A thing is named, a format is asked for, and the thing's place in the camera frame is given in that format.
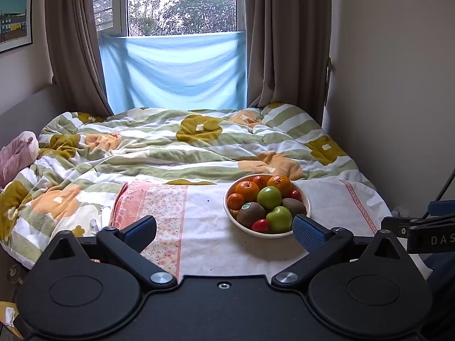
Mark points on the person's blue trouser leg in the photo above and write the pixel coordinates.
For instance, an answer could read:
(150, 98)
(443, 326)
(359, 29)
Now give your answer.
(440, 273)

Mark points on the green apple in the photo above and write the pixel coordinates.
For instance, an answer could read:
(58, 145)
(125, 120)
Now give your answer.
(269, 197)
(279, 219)

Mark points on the cardboard box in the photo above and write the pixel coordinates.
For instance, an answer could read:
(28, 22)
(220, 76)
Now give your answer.
(7, 318)

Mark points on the pink plush toy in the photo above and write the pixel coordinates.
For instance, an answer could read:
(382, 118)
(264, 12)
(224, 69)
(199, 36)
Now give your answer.
(17, 152)

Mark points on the striped floral blanket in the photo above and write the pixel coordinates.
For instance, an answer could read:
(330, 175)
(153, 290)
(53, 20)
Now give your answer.
(177, 142)

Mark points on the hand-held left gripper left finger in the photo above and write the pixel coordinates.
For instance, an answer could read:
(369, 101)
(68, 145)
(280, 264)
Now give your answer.
(142, 233)

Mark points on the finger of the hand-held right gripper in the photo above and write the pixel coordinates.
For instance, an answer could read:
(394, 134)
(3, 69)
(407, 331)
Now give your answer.
(426, 238)
(442, 207)

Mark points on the small orange mandarin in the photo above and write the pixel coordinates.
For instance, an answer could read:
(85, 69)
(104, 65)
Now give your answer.
(234, 201)

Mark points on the grey bed headboard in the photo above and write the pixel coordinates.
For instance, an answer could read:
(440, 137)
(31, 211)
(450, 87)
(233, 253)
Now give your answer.
(25, 106)

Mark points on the framed wall poster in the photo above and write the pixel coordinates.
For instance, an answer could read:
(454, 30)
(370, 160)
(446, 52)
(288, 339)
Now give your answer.
(14, 17)

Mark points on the brown kiwi with green sticker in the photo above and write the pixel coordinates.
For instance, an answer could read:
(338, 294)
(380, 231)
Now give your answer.
(250, 215)

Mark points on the window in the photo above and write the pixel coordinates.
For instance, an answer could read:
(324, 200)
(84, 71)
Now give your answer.
(181, 0)

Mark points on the light blue cloth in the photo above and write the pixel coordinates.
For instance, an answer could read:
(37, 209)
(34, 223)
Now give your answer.
(174, 71)

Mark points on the white cloth with pink border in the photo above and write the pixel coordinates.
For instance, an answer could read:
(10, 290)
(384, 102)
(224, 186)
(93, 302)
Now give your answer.
(206, 234)

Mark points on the brown curtain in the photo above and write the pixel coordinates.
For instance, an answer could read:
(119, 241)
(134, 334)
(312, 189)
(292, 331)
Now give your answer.
(74, 35)
(284, 35)

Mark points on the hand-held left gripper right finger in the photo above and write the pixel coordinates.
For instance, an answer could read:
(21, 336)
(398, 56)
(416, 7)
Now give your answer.
(307, 235)

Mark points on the cream bowl with yellow print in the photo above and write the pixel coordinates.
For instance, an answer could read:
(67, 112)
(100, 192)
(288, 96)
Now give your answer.
(302, 224)

